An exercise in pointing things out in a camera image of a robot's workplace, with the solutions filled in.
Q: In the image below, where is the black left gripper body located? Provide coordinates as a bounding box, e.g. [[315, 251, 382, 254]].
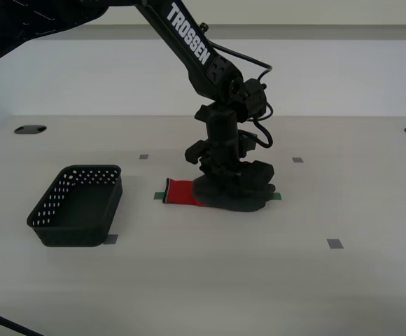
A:
[[183, 137, 260, 180]]

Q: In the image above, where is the black perforated plastic basket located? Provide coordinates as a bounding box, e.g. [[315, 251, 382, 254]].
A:
[[26, 164, 125, 249]]

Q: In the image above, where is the red and black work glove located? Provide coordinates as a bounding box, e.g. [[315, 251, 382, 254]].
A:
[[162, 160, 277, 214]]

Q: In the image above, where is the black arm cable long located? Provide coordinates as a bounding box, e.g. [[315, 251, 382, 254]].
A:
[[208, 41, 273, 83]]

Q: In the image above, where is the green tape strip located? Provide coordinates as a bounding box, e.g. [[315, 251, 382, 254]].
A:
[[153, 190, 282, 202]]

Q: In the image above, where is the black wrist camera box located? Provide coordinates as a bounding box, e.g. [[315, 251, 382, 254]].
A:
[[239, 130, 260, 158]]

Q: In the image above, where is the black cable thick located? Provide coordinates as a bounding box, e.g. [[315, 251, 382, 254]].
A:
[[0, 306, 45, 336]]

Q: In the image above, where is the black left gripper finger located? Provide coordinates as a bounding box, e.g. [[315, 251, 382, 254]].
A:
[[202, 171, 246, 195]]

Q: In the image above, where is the black camera cable looped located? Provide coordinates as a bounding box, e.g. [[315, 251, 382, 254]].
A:
[[251, 100, 274, 150]]

